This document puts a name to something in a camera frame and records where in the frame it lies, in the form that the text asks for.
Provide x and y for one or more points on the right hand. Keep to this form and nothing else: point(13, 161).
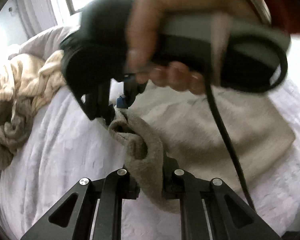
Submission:
point(142, 28)

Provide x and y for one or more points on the cream striped crumpled garment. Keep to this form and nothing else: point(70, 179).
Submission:
point(27, 83)

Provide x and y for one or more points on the taupe knit garment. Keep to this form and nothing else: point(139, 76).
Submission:
point(165, 123)

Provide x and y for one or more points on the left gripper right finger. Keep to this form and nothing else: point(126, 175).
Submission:
point(211, 209)

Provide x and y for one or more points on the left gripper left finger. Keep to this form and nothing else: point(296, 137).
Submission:
point(89, 210)

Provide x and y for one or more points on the grey curtain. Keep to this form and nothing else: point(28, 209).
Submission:
point(36, 15)

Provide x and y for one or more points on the lavender plush bed blanket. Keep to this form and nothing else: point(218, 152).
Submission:
point(65, 146)

